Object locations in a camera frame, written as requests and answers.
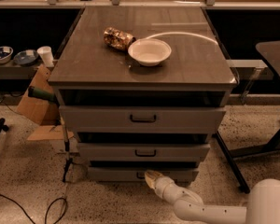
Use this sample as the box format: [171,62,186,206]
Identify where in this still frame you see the grey bottom drawer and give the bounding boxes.
[88,167,199,182]

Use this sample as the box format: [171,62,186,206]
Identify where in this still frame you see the grey drawer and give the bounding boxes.
[88,167,199,182]
[60,105,225,134]
[77,143,210,161]

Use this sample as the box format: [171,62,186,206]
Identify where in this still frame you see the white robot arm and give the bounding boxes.
[145,170,280,224]

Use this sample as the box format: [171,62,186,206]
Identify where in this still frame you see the grey middle drawer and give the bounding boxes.
[77,143,210,161]

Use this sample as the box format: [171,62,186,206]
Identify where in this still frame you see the grey drawer cabinet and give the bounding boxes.
[49,6,237,170]

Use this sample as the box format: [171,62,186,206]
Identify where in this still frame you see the grey top drawer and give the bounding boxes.
[60,105,225,134]

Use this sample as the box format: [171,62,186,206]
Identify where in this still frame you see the brown cardboard box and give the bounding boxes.
[17,64,63,141]

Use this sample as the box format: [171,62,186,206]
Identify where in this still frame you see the white paper cup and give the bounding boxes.
[37,46,54,67]

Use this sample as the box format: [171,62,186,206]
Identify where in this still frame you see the dark blue bowl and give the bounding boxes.
[13,49,38,67]

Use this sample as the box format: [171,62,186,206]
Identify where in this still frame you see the dark side table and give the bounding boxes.
[256,41,280,77]

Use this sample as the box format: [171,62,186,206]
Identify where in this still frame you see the blue bowl with white rim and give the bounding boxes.
[0,46,13,64]

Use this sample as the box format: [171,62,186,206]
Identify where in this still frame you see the green handled tool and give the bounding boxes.
[28,86,58,104]

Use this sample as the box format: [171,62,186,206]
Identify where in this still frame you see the black floor cable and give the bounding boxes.
[0,189,69,224]

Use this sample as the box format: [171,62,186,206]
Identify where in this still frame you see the grey wall shelf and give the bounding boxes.
[0,61,42,80]

